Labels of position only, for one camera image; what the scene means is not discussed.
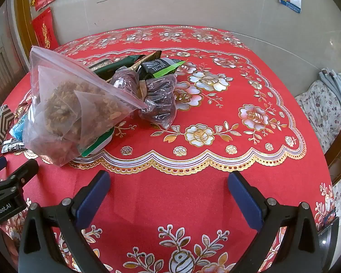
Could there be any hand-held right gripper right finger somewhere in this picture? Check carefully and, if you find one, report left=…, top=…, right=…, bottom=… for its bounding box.
left=228, top=171, right=321, bottom=273

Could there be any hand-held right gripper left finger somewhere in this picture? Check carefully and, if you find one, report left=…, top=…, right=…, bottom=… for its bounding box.
left=18, top=171, right=111, bottom=273

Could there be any long dark brown stick packet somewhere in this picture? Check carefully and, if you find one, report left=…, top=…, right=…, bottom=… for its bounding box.
left=1, top=138, right=25, bottom=154

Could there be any striped cardboard box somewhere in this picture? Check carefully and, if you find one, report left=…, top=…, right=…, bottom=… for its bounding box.
left=0, top=104, right=16, bottom=162

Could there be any blue and white candy packet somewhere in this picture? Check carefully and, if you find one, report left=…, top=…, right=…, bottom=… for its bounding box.
left=10, top=113, right=32, bottom=142

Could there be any white and green snack packet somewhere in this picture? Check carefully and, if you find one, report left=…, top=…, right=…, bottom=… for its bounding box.
left=79, top=127, right=115, bottom=157

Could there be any clear zip bag of walnuts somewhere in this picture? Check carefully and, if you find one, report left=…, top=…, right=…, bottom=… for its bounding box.
left=22, top=45, right=150, bottom=168

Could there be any clear bag of red dates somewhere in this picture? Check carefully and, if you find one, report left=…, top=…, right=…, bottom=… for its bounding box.
left=109, top=67, right=178, bottom=130

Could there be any dark green cracker packet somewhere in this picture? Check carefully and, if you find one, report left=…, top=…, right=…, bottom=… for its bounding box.
left=88, top=55, right=147, bottom=81

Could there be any green plastic packet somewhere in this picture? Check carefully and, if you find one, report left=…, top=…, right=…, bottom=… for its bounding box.
left=138, top=58, right=188, bottom=79

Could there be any long gold foil packet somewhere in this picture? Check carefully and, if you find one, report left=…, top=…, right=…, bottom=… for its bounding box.
left=128, top=50, right=163, bottom=70

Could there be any red floral tablecloth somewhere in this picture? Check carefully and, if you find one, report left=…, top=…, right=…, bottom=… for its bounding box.
left=0, top=25, right=337, bottom=273

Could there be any metal door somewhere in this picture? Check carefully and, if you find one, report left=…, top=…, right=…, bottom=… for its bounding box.
left=0, top=0, right=29, bottom=111

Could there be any floral cushion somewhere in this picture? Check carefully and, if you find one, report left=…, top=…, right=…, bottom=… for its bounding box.
left=295, top=80, right=341, bottom=154

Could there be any red poster with gold emblem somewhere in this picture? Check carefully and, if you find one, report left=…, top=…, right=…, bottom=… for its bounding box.
left=31, top=8, right=59, bottom=49

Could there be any grey folded cloth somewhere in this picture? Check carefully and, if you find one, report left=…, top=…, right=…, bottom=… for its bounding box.
left=318, top=68, right=341, bottom=120

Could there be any brown wooden frame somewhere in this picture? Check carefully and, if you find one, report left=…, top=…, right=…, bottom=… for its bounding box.
left=325, top=139, right=341, bottom=186

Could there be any wooden door frame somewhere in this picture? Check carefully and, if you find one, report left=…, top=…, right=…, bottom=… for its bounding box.
left=14, top=0, right=36, bottom=73

